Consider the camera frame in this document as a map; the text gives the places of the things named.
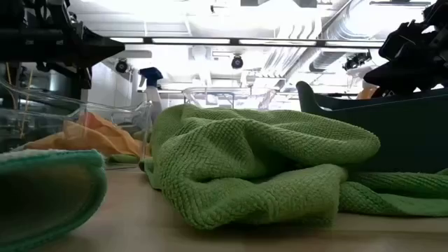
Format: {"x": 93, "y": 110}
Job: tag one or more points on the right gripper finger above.
{"x": 406, "y": 78}

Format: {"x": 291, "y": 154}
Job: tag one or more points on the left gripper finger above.
{"x": 101, "y": 47}

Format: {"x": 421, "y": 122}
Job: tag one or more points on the dark teal plastic basket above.
{"x": 402, "y": 129}

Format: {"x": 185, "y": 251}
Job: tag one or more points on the orange microfiber towel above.
{"x": 87, "y": 138}

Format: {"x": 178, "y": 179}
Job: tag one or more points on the pale green microfiber towel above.
{"x": 52, "y": 196}

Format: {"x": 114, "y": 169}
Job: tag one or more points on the bright green microfiber towel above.
{"x": 245, "y": 157}

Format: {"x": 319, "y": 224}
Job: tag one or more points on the black ceiling fixture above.
{"x": 357, "y": 60}

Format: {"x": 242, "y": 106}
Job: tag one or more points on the blue trigger spray bottle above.
{"x": 151, "y": 75}

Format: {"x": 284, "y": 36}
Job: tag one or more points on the clear curved plastic basket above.
{"x": 105, "y": 112}

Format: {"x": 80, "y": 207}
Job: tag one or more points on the black round overhead camera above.
{"x": 237, "y": 62}
{"x": 121, "y": 66}

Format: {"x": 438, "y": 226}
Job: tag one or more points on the silver ventilation duct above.
{"x": 325, "y": 59}

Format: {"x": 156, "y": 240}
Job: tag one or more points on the black metal rig frame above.
{"x": 234, "y": 41}

